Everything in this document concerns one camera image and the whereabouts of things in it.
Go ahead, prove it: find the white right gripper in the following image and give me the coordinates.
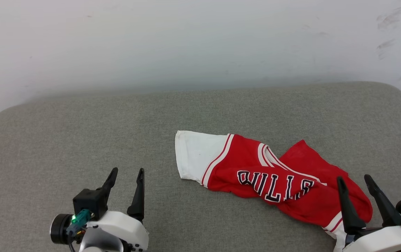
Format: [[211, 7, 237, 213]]
[[337, 174, 401, 252]]

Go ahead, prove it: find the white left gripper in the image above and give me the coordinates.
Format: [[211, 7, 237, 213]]
[[79, 167, 150, 252]]

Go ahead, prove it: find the red and white basketball jersey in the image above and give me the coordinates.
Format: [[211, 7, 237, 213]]
[[175, 130, 373, 252]]

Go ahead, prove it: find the grey fabric sofa cushion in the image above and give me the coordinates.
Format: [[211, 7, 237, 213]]
[[0, 81, 401, 252]]

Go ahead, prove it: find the teal left cable connector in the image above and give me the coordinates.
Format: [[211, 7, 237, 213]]
[[67, 209, 92, 236]]

